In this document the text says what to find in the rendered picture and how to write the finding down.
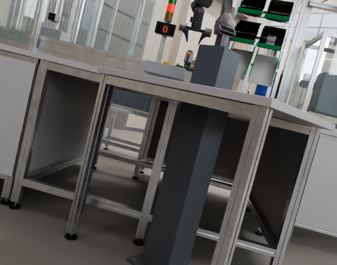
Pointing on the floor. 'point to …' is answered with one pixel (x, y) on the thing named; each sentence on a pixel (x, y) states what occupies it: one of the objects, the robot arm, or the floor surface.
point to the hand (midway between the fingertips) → (194, 38)
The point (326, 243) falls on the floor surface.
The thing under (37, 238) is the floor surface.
